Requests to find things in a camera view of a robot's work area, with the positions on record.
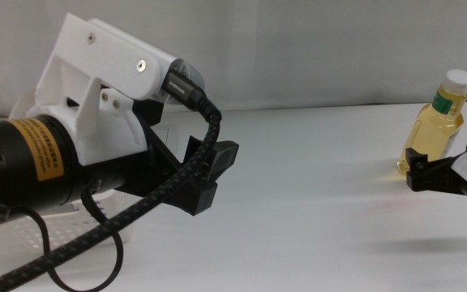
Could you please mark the yellow tea bottle white cap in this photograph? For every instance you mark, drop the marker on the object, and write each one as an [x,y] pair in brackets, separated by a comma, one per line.
[432,134]

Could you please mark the white perforated plastic basket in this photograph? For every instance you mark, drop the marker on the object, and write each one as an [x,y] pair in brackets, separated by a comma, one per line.
[67,227]

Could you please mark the white backdrop sheet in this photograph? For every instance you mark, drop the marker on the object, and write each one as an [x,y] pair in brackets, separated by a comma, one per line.
[298,44]

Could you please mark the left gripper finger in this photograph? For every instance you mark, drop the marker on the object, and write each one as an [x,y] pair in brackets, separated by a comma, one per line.
[223,156]
[197,198]

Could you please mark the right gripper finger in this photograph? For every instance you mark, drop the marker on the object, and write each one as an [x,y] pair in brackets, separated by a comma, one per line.
[416,162]

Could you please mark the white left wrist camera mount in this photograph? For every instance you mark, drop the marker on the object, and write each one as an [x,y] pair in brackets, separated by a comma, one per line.
[108,65]

